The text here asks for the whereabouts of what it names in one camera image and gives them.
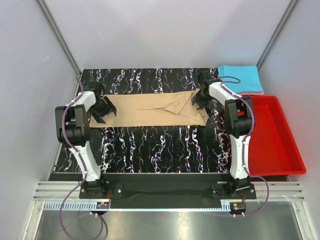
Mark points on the left aluminium corner post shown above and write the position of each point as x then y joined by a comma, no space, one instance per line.
58,35

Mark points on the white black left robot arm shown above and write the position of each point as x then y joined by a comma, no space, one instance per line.
73,129

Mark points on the red plastic bin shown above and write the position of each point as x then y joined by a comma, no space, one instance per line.
272,147

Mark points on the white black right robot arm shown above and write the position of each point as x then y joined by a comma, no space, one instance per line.
239,121

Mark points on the folded light blue t shirt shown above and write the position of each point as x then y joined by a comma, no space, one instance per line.
244,78

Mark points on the white slotted cable duct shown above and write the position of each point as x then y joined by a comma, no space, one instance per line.
77,205

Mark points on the right aluminium corner post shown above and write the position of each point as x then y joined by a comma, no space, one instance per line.
277,31

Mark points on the aluminium corner post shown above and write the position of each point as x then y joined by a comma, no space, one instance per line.
277,31
58,35

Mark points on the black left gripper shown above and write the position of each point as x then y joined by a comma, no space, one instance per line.
98,115

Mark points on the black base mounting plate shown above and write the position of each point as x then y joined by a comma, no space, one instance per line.
167,202

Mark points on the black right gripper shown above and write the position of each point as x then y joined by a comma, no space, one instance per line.
195,99

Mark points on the beige t shirt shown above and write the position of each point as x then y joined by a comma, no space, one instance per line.
153,110

